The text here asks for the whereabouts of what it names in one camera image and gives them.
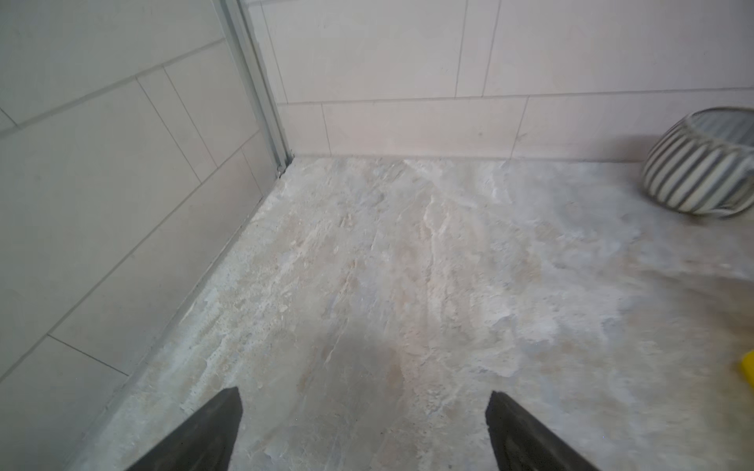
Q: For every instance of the striped ceramic mug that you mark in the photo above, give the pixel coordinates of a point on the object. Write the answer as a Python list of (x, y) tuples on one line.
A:
[(703, 166)]

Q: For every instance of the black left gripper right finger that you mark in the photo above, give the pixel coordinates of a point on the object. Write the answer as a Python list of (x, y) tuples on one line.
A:
[(521, 442)]

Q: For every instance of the yellow plastic bin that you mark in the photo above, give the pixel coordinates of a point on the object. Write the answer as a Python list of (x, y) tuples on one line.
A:
[(747, 368)]

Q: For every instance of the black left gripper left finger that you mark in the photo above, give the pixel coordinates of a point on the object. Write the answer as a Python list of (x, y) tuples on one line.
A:
[(205, 441)]

